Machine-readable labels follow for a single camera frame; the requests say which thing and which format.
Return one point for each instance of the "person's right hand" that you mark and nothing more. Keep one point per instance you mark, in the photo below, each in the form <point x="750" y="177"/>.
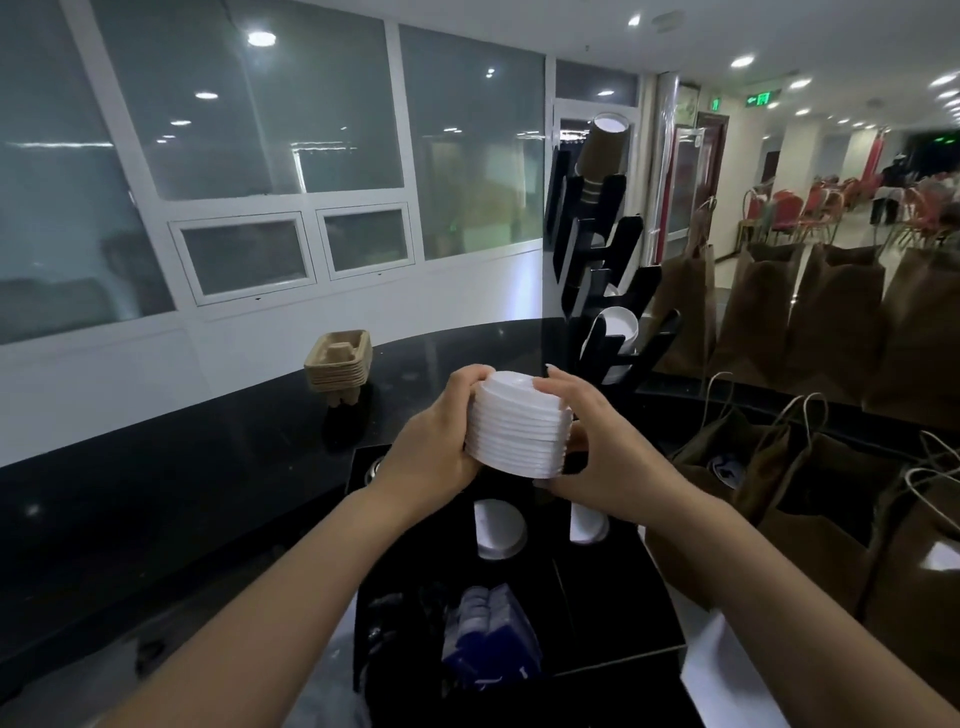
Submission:
<point x="622" y="480"/>

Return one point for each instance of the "person's left hand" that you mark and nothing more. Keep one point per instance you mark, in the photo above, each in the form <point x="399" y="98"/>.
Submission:
<point x="427" y="457"/>

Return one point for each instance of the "stack of white lids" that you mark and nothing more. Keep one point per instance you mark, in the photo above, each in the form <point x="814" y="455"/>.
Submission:
<point x="517" y="427"/>

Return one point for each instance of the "black acrylic condiment organizer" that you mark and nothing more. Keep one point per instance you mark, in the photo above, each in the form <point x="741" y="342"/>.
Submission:
<point x="615" y="600"/>

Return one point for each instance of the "white cup stack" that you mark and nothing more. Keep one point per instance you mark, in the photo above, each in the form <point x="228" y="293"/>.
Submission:
<point x="619" y="319"/>

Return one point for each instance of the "black cup dispenser rack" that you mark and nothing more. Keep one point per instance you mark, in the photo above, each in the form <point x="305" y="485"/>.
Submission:
<point x="607" y="240"/>

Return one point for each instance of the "brown cup stack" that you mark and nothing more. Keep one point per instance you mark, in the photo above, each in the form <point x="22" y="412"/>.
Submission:
<point x="600" y="161"/>

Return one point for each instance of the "person's left forearm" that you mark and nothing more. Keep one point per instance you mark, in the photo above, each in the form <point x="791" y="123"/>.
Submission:
<point x="285" y="615"/>

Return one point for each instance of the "person's right forearm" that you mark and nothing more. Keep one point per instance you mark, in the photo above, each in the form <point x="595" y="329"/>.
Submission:
<point x="810" y="622"/>

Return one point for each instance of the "stack of pulp cup trays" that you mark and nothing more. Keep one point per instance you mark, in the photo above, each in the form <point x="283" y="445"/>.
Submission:
<point x="337" y="367"/>

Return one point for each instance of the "black wrapped cutlery bundle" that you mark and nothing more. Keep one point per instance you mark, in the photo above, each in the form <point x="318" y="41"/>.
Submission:
<point x="397" y="630"/>

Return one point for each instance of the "bundle of blue paper packets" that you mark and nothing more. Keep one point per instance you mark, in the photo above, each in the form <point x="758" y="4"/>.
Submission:
<point x="495" y="637"/>

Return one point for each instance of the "black glossy bar counter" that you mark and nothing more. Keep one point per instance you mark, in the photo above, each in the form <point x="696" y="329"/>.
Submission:
<point x="187" y="510"/>

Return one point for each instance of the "row of brown paper bags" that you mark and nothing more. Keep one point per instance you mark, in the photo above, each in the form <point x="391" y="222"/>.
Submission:
<point x="825" y="322"/>

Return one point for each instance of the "row of red chairs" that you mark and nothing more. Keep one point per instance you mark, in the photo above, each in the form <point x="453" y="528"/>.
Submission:
<point x="787" y="210"/>

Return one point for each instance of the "white framed window partition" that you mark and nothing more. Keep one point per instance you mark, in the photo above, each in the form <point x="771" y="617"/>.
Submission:
<point x="112" y="390"/>

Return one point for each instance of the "dark red door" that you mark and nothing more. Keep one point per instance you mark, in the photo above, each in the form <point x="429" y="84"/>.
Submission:
<point x="709" y="150"/>

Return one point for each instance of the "green exit sign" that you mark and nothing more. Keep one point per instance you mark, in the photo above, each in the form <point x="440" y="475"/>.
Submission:
<point x="766" y="98"/>

